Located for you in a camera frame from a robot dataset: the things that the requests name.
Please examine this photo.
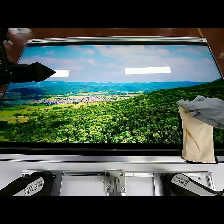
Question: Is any grey garment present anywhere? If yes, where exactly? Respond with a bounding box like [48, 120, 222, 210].
[176, 95, 224, 130]

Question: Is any beige garment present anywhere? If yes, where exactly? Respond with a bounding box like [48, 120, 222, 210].
[178, 105, 218, 165]

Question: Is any silver frame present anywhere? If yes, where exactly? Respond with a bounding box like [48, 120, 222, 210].
[0, 35, 224, 197]

